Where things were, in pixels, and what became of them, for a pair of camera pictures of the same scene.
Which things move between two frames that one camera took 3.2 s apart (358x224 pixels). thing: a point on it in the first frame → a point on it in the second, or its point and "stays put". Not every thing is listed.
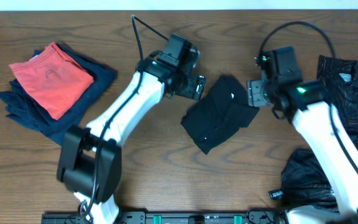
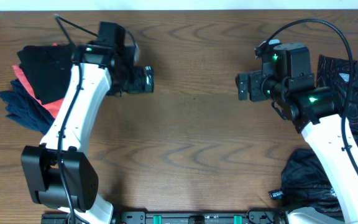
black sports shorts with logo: (304, 183) stays put
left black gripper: (196, 86) → (137, 87)
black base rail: (170, 217) stays put
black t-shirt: (218, 114) → (48, 68)
